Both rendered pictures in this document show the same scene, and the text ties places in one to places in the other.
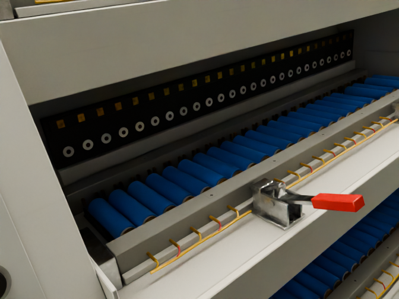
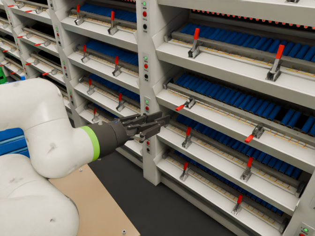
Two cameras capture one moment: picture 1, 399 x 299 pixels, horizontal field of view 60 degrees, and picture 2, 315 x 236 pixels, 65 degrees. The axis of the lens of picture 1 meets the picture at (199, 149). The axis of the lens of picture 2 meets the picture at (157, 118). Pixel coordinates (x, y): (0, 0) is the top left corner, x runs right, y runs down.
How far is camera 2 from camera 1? 0.88 m
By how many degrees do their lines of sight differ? 74
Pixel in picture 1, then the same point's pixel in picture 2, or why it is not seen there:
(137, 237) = (171, 85)
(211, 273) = (171, 99)
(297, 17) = (212, 73)
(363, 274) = (222, 146)
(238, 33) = (193, 68)
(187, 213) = (179, 89)
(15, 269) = (148, 77)
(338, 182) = (206, 114)
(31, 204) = (152, 71)
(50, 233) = (152, 76)
